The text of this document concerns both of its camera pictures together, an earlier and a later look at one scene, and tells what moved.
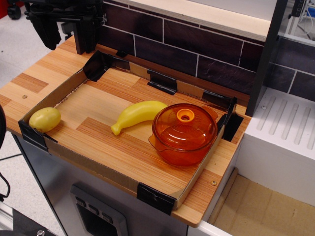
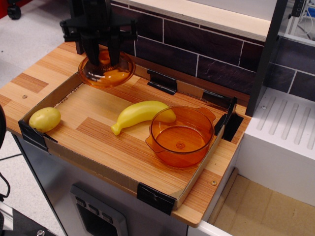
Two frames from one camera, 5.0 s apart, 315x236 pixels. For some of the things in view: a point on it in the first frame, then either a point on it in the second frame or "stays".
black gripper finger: [48, 29] → [91, 45]
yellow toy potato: [45, 119] stays
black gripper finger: [91, 28] → [114, 46]
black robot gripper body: [91, 10] → [92, 24]
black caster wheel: [14, 12] stays
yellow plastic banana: [142, 110] stays
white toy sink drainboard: [278, 147] stays
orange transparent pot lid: [184, 127] → [105, 74]
